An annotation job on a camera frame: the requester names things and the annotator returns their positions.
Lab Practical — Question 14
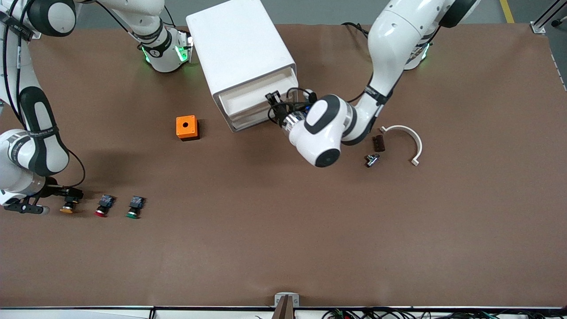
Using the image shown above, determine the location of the red push button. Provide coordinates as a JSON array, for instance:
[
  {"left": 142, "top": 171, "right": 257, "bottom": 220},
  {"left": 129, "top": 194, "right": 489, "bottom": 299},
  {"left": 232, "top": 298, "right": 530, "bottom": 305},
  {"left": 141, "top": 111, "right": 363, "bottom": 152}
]
[{"left": 94, "top": 194, "right": 117, "bottom": 218}]

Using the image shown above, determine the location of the green push button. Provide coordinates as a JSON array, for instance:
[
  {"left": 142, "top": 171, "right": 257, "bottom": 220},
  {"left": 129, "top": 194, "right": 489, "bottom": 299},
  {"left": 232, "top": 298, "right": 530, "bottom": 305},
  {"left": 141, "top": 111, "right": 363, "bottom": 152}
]
[{"left": 126, "top": 196, "right": 146, "bottom": 219}]

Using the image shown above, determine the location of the orange button box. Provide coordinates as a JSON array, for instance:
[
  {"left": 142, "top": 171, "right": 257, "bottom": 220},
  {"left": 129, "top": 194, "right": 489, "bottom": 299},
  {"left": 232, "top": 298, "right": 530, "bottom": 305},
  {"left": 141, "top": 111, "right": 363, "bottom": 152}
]
[{"left": 176, "top": 115, "right": 200, "bottom": 141}]

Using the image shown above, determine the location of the brown table cover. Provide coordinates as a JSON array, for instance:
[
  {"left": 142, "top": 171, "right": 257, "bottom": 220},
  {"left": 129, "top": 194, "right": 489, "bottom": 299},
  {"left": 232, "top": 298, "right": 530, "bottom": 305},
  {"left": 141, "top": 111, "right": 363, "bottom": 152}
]
[{"left": 0, "top": 23, "right": 567, "bottom": 308}]

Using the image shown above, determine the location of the yellow floor tape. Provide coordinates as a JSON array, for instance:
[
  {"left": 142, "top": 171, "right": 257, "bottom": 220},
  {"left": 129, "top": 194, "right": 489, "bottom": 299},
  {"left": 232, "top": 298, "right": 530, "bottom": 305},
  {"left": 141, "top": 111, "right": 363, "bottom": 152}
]
[{"left": 500, "top": 0, "right": 516, "bottom": 24}]

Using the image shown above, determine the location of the aluminium profile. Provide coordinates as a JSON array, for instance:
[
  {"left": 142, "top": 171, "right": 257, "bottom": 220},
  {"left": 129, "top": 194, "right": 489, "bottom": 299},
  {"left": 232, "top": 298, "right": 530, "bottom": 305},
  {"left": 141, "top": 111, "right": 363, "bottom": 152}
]
[{"left": 529, "top": 0, "right": 567, "bottom": 35}]

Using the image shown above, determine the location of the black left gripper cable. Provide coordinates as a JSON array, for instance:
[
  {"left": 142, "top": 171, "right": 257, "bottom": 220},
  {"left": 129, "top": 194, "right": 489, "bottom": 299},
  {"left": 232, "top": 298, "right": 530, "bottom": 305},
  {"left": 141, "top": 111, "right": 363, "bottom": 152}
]
[{"left": 283, "top": 73, "right": 377, "bottom": 111}]

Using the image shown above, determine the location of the black arm base cable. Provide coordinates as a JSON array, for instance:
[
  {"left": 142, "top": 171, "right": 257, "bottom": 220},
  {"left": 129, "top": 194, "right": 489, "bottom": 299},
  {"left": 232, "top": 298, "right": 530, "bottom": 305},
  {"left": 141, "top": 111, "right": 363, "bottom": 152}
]
[{"left": 341, "top": 21, "right": 381, "bottom": 47}]

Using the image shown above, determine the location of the white half ring clamp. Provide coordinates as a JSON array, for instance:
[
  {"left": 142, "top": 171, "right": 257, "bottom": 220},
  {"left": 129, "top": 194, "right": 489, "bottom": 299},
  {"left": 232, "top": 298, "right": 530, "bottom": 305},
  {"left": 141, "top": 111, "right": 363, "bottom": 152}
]
[{"left": 379, "top": 125, "right": 423, "bottom": 167}]

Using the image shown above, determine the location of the white frame rail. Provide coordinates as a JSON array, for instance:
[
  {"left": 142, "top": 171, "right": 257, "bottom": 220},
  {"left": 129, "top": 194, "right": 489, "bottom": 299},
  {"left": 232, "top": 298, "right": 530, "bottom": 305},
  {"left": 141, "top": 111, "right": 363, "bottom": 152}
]
[{"left": 0, "top": 309, "right": 153, "bottom": 319}]

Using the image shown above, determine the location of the grey metal bracket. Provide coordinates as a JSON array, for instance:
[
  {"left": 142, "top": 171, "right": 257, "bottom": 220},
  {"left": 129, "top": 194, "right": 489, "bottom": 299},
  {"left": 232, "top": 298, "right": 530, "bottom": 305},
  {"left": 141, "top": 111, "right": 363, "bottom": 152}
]
[{"left": 275, "top": 292, "right": 300, "bottom": 308}]

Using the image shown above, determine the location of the brown post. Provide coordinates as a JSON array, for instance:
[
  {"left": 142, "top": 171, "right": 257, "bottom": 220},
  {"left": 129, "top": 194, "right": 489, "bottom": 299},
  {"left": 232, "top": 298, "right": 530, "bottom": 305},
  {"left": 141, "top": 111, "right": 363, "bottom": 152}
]
[{"left": 272, "top": 296, "right": 295, "bottom": 319}]

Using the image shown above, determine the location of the black cable bundle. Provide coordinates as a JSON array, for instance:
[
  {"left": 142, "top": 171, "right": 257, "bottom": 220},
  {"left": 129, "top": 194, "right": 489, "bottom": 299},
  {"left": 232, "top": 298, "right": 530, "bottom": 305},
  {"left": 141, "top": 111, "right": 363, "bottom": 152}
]
[{"left": 321, "top": 307, "right": 567, "bottom": 319}]

